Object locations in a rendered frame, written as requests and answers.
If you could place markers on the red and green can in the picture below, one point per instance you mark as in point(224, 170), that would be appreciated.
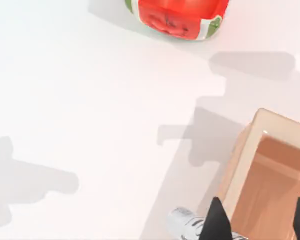
point(176, 17)

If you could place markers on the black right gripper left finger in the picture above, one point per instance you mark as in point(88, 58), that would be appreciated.
point(216, 222)

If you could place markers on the shallow salmon-coloured box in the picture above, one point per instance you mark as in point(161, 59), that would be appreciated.
point(270, 180)

